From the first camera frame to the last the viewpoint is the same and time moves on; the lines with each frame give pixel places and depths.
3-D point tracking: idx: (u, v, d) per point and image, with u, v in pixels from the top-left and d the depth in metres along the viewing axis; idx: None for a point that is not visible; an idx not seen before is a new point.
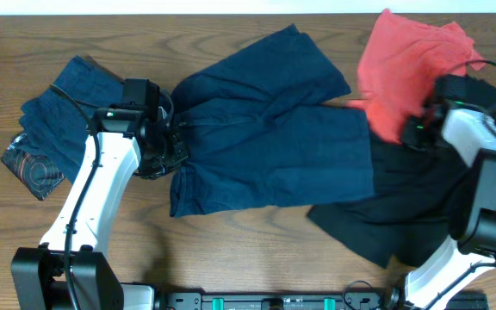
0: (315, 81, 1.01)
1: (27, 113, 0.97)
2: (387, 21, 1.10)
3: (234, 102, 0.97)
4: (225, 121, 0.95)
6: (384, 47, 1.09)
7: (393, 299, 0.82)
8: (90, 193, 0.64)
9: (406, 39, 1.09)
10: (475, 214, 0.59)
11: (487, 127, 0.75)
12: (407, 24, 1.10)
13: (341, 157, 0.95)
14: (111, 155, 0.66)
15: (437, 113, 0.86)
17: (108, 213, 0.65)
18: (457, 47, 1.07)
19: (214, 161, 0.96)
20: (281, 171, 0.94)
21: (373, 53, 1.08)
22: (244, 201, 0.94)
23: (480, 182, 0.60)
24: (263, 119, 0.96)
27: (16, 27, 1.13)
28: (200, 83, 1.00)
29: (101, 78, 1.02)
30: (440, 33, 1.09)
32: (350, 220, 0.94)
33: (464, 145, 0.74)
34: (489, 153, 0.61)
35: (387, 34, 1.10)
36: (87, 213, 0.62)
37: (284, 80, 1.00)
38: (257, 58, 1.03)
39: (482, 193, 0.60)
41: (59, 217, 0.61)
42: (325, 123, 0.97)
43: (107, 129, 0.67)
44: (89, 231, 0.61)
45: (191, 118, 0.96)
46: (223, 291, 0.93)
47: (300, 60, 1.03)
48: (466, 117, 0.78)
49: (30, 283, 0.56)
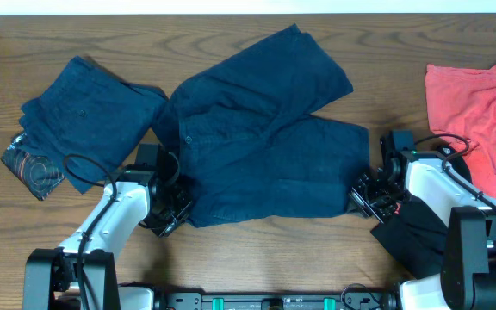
0: (316, 87, 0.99)
1: (27, 113, 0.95)
2: (436, 73, 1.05)
3: (238, 114, 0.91)
4: (229, 138, 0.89)
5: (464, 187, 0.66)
6: (447, 102, 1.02)
7: (391, 305, 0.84)
8: (109, 209, 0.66)
9: (466, 88, 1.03)
10: (468, 282, 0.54)
11: (451, 175, 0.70)
12: (459, 73, 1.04)
13: (344, 170, 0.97)
14: (127, 194, 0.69)
15: (395, 166, 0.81)
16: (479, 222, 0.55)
17: (120, 235, 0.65)
18: None
19: (214, 175, 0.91)
20: (285, 184, 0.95)
21: (436, 110, 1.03)
22: (244, 212, 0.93)
23: (465, 244, 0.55)
24: (267, 135, 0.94)
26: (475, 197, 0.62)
27: (15, 27, 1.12)
28: (201, 85, 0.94)
29: (102, 79, 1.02)
30: (494, 77, 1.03)
32: (346, 224, 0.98)
33: (436, 202, 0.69)
34: (464, 211, 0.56)
35: (440, 86, 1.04)
36: (103, 226, 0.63)
37: (287, 86, 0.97)
38: (257, 58, 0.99)
39: (471, 258, 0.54)
41: (79, 229, 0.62)
42: (329, 136, 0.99)
43: (126, 179, 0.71)
44: (105, 241, 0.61)
45: (195, 131, 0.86)
46: (222, 291, 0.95)
47: (301, 61, 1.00)
48: (427, 170, 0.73)
49: (44, 283, 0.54)
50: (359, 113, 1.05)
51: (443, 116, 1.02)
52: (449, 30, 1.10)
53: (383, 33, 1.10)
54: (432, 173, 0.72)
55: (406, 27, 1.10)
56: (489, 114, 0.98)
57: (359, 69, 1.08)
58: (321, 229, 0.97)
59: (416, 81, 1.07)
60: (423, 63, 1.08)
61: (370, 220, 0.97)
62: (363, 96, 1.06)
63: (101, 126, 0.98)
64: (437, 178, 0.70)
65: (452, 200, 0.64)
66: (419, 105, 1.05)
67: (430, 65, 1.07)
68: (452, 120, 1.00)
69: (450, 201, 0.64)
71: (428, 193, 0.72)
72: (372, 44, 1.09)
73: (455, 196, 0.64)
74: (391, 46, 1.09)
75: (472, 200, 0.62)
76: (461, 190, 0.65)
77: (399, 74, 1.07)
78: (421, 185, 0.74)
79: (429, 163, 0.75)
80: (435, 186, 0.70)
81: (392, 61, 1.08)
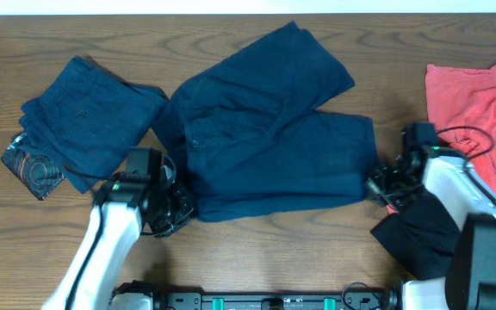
0: (317, 83, 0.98)
1: (27, 113, 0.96)
2: (436, 73, 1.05)
3: (243, 114, 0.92)
4: (234, 139, 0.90)
5: (483, 192, 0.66)
6: (447, 102, 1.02)
7: (391, 302, 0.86)
8: (94, 256, 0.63)
9: (466, 88, 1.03)
10: (474, 290, 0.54)
11: (470, 176, 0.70)
12: (459, 73, 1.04)
13: (352, 162, 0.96)
14: (114, 227, 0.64)
15: (414, 161, 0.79)
16: (494, 232, 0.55)
17: (108, 277, 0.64)
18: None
19: (226, 177, 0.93)
20: (296, 181, 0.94)
21: (436, 110, 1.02)
22: (260, 209, 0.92)
23: (476, 251, 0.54)
24: (272, 133, 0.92)
26: (492, 204, 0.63)
27: (15, 27, 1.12)
28: (202, 87, 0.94)
29: (102, 78, 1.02)
30: (494, 77, 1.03)
32: (347, 223, 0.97)
33: (451, 204, 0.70)
34: (479, 218, 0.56)
35: (440, 86, 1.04)
36: (87, 282, 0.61)
37: (288, 83, 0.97)
38: (257, 58, 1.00)
39: (480, 267, 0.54)
41: (62, 288, 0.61)
42: (334, 129, 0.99)
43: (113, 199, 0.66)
44: (90, 301, 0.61)
45: (201, 134, 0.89)
46: (223, 291, 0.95)
47: (302, 58, 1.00)
48: (448, 168, 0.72)
49: None
50: (359, 112, 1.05)
51: (443, 116, 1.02)
52: (449, 29, 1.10)
53: (383, 32, 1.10)
54: (450, 172, 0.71)
55: (406, 26, 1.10)
56: (489, 114, 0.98)
57: (359, 68, 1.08)
58: (321, 228, 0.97)
59: (416, 80, 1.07)
60: (423, 63, 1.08)
61: (370, 220, 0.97)
62: (363, 96, 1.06)
63: (101, 125, 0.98)
64: (455, 179, 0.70)
65: (469, 204, 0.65)
66: (419, 105, 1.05)
67: (430, 65, 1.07)
68: (452, 120, 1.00)
69: (468, 207, 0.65)
71: (443, 192, 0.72)
72: (372, 44, 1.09)
73: (473, 201, 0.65)
74: (391, 46, 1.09)
75: (491, 207, 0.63)
76: (479, 195, 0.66)
77: (399, 74, 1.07)
78: (437, 182, 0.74)
79: (449, 162, 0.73)
80: (454, 188, 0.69)
81: (392, 61, 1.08)
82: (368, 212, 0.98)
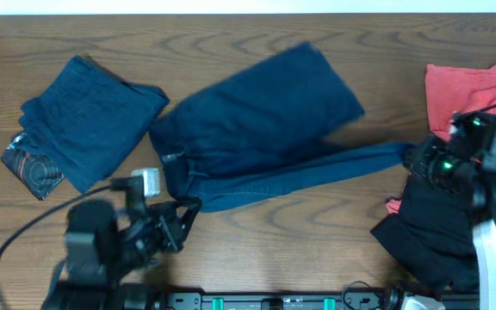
0: (325, 107, 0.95)
1: (27, 114, 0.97)
2: (436, 73, 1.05)
3: (244, 136, 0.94)
4: (237, 154, 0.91)
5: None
6: (447, 102, 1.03)
7: (391, 300, 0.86)
8: None
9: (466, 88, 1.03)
10: None
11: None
12: (458, 73, 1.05)
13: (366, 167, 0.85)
14: None
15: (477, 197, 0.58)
16: None
17: None
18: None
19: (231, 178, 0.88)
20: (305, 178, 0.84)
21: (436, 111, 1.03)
22: (275, 188, 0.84)
23: None
24: (277, 155, 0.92)
26: None
27: (15, 26, 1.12)
28: (207, 101, 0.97)
29: (102, 79, 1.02)
30: (494, 76, 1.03)
32: (348, 223, 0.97)
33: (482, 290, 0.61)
34: None
35: (439, 86, 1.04)
36: None
37: (293, 99, 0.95)
38: (266, 73, 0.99)
39: None
41: None
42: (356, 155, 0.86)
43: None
44: None
45: (202, 151, 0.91)
46: (223, 290, 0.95)
47: (313, 80, 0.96)
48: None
49: None
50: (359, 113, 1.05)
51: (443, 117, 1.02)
52: (449, 29, 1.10)
53: (384, 32, 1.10)
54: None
55: (406, 26, 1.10)
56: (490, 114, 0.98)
57: (359, 69, 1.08)
58: (321, 228, 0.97)
59: (416, 81, 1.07)
60: (423, 63, 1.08)
61: (371, 220, 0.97)
62: (363, 96, 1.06)
63: (101, 126, 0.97)
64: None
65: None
66: (418, 105, 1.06)
67: (429, 64, 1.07)
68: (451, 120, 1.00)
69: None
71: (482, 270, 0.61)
72: (373, 44, 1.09)
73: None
74: (391, 46, 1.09)
75: None
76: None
77: (399, 75, 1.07)
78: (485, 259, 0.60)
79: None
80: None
81: (392, 61, 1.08)
82: (368, 212, 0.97)
